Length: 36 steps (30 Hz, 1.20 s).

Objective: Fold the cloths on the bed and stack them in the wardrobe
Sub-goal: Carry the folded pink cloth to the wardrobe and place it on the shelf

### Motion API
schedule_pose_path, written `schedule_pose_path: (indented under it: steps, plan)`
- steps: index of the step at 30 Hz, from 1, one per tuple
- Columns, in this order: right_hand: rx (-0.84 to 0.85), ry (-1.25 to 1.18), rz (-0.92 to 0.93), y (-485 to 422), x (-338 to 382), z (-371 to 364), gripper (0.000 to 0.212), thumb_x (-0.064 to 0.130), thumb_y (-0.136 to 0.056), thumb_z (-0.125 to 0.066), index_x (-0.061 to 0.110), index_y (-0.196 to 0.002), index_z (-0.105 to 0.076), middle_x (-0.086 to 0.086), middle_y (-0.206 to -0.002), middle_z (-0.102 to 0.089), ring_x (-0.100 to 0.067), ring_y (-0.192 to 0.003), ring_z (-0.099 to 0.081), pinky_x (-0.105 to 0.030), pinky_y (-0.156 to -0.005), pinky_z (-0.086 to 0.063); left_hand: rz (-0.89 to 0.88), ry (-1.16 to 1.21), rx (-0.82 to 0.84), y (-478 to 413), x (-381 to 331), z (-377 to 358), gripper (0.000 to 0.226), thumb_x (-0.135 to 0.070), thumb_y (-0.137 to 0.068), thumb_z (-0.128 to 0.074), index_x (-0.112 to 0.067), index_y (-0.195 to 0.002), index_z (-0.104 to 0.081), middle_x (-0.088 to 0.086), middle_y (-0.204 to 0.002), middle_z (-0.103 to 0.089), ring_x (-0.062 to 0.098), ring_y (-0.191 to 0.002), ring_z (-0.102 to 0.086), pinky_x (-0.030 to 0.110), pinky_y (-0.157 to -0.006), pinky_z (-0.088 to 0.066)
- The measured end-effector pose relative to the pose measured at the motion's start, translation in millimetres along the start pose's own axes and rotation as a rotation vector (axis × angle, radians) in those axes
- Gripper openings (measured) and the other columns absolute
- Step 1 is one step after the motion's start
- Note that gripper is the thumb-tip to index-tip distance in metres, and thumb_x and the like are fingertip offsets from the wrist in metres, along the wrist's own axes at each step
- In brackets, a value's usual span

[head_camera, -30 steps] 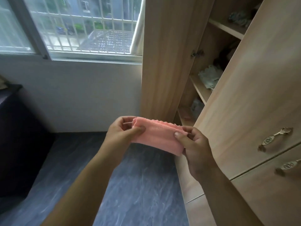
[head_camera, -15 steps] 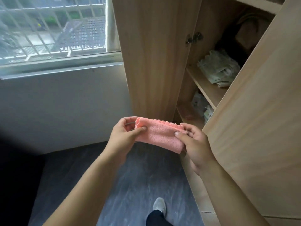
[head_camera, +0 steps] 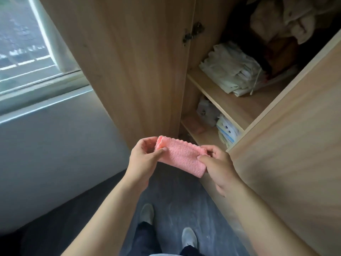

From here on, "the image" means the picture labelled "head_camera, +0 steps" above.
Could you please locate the person's left hand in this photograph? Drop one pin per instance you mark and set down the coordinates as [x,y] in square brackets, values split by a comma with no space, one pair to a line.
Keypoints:
[140,165]

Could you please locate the person's right forearm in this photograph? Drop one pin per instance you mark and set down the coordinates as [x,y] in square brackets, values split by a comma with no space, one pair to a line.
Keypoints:
[269,223]

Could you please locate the stack of white folded clothes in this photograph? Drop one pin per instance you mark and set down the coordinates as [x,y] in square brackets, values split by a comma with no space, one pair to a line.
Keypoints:
[234,69]

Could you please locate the metal door hinge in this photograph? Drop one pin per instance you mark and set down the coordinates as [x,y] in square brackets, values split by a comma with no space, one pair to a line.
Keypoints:
[193,31]

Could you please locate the person's right grey shoe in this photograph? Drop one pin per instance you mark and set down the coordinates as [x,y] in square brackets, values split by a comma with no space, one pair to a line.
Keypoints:
[189,237]

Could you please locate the person's left thumb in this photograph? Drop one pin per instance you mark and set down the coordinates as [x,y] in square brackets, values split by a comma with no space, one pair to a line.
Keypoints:
[159,152]

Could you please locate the person's right thumb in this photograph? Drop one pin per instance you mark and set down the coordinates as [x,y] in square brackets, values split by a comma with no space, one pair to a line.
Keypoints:
[204,159]

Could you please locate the wooden wardrobe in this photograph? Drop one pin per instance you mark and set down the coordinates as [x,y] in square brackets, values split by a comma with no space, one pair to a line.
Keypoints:
[239,103]

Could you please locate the person's left grey shoe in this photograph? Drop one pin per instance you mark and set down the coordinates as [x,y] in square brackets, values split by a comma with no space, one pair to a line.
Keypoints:
[147,213]

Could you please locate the person's dark trousers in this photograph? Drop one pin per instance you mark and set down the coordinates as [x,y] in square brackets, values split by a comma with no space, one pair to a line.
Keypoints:
[151,241]

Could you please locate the person's grey shoe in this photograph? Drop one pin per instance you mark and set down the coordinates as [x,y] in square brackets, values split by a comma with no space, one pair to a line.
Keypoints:
[147,213]
[189,237]

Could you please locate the white blue folded cloth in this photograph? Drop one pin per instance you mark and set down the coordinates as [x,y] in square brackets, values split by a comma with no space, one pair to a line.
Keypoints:
[227,131]

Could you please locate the person's right hand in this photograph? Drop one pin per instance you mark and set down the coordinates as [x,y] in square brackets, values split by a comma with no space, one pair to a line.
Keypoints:
[222,170]

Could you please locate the window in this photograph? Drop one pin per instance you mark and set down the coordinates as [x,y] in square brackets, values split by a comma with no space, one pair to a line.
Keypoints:
[29,50]

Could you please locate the beige hanging garment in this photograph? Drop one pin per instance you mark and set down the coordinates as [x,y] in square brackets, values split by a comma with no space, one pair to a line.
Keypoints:
[287,15]

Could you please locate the pink towel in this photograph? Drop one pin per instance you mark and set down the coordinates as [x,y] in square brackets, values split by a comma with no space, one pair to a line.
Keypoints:
[181,155]

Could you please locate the person's left forearm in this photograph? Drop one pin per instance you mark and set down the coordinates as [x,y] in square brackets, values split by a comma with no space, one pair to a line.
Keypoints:
[105,223]

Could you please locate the wooden wardrobe door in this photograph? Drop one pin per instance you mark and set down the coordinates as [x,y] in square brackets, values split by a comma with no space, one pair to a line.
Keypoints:
[125,63]

